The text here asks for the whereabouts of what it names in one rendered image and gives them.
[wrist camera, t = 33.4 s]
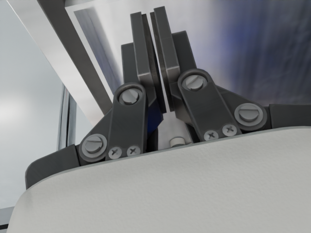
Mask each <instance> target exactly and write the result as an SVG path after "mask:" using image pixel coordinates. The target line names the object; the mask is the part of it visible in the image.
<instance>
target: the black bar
mask: <svg viewBox="0 0 311 233"><path fill-rule="evenodd" d="M37 2H38V4H39V5H40V7H41V9H42V11H43V12H44V14H45V16H46V17H47V19H48V21H49V22H50V24H51V26H52V28H53V29H54V31H55V33H56V34H57V36H58V38H59V39H60V41H61V43H62V44H63V46H64V48H65V49H66V52H67V53H68V55H69V57H70V58H71V60H72V62H73V63H74V65H75V67H76V68H77V70H78V72H79V74H80V75H81V77H82V79H83V80H84V82H85V84H86V85H87V87H88V89H89V91H90V92H91V94H92V96H93V98H94V99H95V101H96V103H97V104H98V106H99V108H100V109H101V111H102V113H103V115H105V114H106V113H107V112H108V111H109V110H110V109H111V108H112V101H111V99H110V97H109V95H108V93H107V91H106V89H105V87H104V85H103V83H102V81H101V79H100V77H99V75H98V73H97V71H96V69H95V67H94V65H93V63H92V61H91V59H90V57H89V55H88V53H87V51H86V49H85V47H84V45H83V43H82V41H81V39H80V37H79V35H78V33H77V31H76V29H75V27H74V25H73V23H72V21H71V19H70V17H69V15H68V13H67V11H66V9H65V0H37Z"/></svg>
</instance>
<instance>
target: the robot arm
mask: <svg viewBox="0 0 311 233"><path fill-rule="evenodd" d="M150 18H151V23H152V28H153V33H154V38H155V44H156V50H157V54H158V60H159V64H160V69H161V74H162V79H163V83H164V87H165V92H166V96H167V100H168V105H169V109H170V112H173V111H174V112H175V116H176V118H178V119H179V120H181V121H183V122H184V124H185V127H186V129H187V132H188V134H189V137H190V139H191V142H192V144H188V145H184V146H179V147H173V148H168V149H163V150H158V126H159V125H160V123H161V122H162V121H163V120H164V119H163V114H164V113H166V112H167V111H166V106H165V100H164V95H163V90H162V83H161V78H160V73H159V67H158V63H157V58H156V52H155V48H154V44H153V40H152V36H151V32H150V28H149V23H148V19H147V15H146V14H142V13H141V12H136V13H131V14H130V19H131V29H132V37H133V42H132V43H126V44H122V45H121V56H122V68H123V79H124V84H123V85H121V86H120V87H119V88H118V89H117V90H116V91H115V93H114V96H113V103H112V108H111V109H110V110H109V111H108V112H107V113H106V114H105V115H104V117H103V118H102V119H101V120H100V121H99V122H98V123H97V124H96V125H95V126H94V127H93V128H92V130H91V131H90V132H89V133H88V134H87V135H86V136H85V137H84V138H83V140H82V141H81V143H80V144H78V145H75V144H72V145H70V146H68V147H65V148H63V149H61V150H58V151H56V152H53V153H51V154H49V155H46V156H44V157H42V158H39V159H37V160H35V161H33V162H32V163H31V164H30V165H29V166H28V167H27V169H26V171H25V186H26V191H25V192H24V193H23V194H22V195H21V196H20V198H19V199H18V201H17V203H16V205H15V207H14V209H13V212H12V216H11V218H10V221H9V225H8V229H7V232H6V233H311V104H269V106H262V105H260V104H258V103H257V102H254V101H252V100H250V99H247V98H245V97H243V96H240V95H238V94H236V93H233V92H231V91H229V90H226V89H224V88H222V87H219V86H217V85H215V83H214V81H213V80H212V78H211V76H210V75H209V74H208V72H206V71H205V70H203V69H199V68H197V66H196V63H195V59H194V56H193V52H192V49H191V46H190V42H189V39H188V36H187V32H186V30H185V31H179V32H175V33H171V30H170V26H169V22H168V17H167V13H166V9H165V6H161V7H157V8H154V12H150Z"/></svg>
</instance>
